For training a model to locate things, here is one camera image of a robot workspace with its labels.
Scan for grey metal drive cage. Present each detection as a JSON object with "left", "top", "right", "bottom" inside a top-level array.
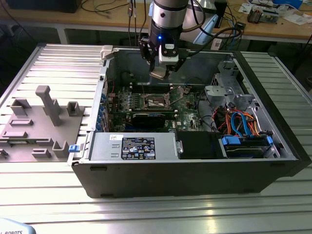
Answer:
[{"left": 204, "top": 60, "right": 260, "bottom": 115}]

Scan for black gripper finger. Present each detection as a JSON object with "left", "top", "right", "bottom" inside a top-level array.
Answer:
[
  {"left": 169, "top": 56, "right": 188, "bottom": 74},
  {"left": 137, "top": 35, "right": 156, "bottom": 72}
]

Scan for silver CPU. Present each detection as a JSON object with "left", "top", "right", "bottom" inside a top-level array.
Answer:
[{"left": 149, "top": 67, "right": 169, "bottom": 80}]

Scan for black graphics card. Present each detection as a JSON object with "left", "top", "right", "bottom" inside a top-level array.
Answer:
[{"left": 130, "top": 111, "right": 168, "bottom": 129}]

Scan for grey power supply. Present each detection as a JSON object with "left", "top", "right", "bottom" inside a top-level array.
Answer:
[{"left": 89, "top": 132, "right": 180, "bottom": 161}]

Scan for black plastic shroud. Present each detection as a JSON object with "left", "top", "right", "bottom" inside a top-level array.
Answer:
[{"left": 175, "top": 131, "right": 222, "bottom": 159}]

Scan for grey parts rack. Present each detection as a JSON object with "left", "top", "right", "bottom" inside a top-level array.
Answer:
[{"left": 0, "top": 85, "right": 86, "bottom": 163}]

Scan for white paper sheets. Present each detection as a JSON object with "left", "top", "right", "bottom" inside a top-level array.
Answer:
[{"left": 282, "top": 13, "right": 312, "bottom": 25}]

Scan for metal socket cover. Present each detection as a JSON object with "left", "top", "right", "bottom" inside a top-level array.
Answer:
[{"left": 167, "top": 86, "right": 184, "bottom": 104}]

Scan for pale blue teach pendant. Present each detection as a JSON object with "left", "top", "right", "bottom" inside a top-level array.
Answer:
[{"left": 0, "top": 217, "right": 37, "bottom": 234}]

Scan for green motherboard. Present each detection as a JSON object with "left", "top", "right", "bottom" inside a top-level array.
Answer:
[{"left": 107, "top": 84, "right": 209, "bottom": 134}]

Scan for blue data wire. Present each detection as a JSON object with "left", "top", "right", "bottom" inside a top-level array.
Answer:
[{"left": 230, "top": 111, "right": 253, "bottom": 138}]

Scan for black flat device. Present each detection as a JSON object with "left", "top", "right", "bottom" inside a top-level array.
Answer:
[{"left": 6, "top": 0, "right": 79, "bottom": 13}]

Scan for grey case latch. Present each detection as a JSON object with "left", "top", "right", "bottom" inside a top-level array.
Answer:
[{"left": 100, "top": 45, "right": 115, "bottom": 61}]

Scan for black PC case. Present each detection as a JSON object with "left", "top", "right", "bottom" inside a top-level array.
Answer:
[{"left": 67, "top": 44, "right": 312, "bottom": 199}]

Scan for hard disk in blue carrier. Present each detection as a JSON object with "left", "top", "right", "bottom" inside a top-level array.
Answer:
[{"left": 219, "top": 136, "right": 274, "bottom": 159}]

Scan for wooden workbench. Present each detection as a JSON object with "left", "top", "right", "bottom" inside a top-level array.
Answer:
[{"left": 0, "top": 0, "right": 312, "bottom": 44}]

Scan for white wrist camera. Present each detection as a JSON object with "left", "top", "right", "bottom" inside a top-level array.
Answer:
[{"left": 158, "top": 42, "right": 180, "bottom": 66}]

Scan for grey metal part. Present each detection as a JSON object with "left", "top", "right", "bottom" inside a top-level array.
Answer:
[{"left": 262, "top": 8, "right": 280, "bottom": 24}]

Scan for metal heat sink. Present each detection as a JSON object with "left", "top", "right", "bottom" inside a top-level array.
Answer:
[{"left": 247, "top": 6, "right": 263, "bottom": 24}]

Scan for black upright box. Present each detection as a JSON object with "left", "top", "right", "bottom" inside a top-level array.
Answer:
[{"left": 214, "top": 0, "right": 229, "bottom": 29}]

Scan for blue box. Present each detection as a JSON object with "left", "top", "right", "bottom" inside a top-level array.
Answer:
[{"left": 272, "top": 0, "right": 304, "bottom": 8}]

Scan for CPU socket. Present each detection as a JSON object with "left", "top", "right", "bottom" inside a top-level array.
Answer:
[{"left": 143, "top": 94, "right": 173, "bottom": 109}]

